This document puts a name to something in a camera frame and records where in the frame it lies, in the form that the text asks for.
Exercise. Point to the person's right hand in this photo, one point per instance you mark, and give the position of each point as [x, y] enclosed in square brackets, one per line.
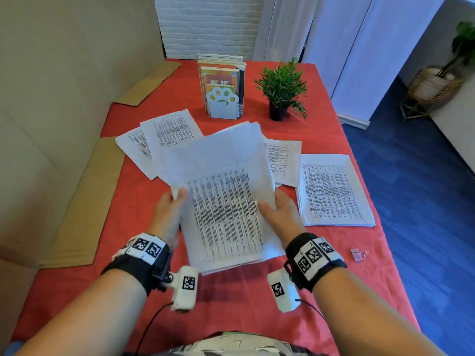
[285, 222]

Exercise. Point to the person's left hand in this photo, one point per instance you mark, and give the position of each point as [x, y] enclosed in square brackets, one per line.
[166, 218]

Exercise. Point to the person's right thumb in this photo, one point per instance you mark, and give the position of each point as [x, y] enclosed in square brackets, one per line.
[266, 211]

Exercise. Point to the person's left thumb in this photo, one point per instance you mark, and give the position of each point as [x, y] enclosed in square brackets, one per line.
[180, 200]

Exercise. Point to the thick stack of printed papers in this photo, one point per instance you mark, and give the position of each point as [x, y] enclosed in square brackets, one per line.
[222, 170]

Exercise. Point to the person's right forearm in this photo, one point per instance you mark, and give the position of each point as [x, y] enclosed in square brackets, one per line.
[367, 318]

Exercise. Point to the person's left forearm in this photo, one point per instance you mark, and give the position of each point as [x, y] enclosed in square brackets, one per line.
[92, 318]

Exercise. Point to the printed paper sheet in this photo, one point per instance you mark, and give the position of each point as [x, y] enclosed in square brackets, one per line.
[172, 131]
[285, 161]
[135, 148]

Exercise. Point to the black wristband with marker tags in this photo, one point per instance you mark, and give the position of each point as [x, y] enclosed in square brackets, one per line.
[315, 259]
[143, 257]

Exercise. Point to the thin stack of printed papers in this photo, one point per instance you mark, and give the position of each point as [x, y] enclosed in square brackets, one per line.
[334, 192]

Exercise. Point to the red tablecloth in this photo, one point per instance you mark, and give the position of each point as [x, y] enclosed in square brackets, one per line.
[237, 296]

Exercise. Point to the wide cardboard flap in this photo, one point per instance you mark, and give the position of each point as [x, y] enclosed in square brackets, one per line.
[89, 207]

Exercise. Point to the pink binder clip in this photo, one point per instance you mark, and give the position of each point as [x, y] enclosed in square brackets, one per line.
[357, 254]

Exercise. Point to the pale blue paw bookend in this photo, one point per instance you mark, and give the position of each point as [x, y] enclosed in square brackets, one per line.
[222, 103]

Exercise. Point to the narrow cardboard strip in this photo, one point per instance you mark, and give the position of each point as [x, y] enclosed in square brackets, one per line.
[148, 83]

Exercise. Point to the small green potted plant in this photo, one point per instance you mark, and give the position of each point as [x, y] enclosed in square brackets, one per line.
[282, 87]

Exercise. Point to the row of books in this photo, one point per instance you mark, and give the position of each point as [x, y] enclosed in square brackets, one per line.
[220, 70]

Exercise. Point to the person's patterned clothing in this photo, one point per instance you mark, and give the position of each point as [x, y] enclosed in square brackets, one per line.
[230, 346]

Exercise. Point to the large cardboard panel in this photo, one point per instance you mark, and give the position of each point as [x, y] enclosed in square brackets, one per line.
[55, 107]

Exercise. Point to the wooden plant stand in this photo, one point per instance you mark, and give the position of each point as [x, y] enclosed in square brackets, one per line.
[413, 109]

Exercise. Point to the white folding screen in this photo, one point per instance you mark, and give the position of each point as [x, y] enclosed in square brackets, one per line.
[356, 51]

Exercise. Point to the wicker basket planter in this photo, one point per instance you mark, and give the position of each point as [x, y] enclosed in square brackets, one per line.
[432, 85]

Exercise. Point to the tall green houseplant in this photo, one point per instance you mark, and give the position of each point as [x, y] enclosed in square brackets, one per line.
[462, 44]

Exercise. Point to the white wrist camera with marker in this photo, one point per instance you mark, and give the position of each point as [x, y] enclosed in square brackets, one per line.
[185, 289]
[282, 291]

